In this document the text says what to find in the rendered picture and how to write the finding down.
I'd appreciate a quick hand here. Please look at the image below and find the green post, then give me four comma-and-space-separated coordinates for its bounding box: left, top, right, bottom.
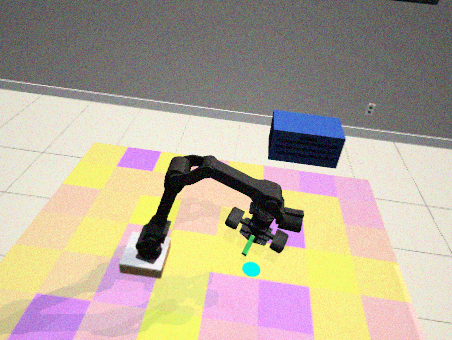
241, 235, 255, 256

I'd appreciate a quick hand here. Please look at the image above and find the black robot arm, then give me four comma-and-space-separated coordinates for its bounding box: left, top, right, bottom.
136, 155, 304, 264

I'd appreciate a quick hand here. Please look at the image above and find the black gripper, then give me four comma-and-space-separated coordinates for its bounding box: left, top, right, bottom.
225, 207, 289, 253

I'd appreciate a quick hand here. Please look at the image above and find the cyan circle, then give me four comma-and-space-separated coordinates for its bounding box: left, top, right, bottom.
242, 262, 260, 276

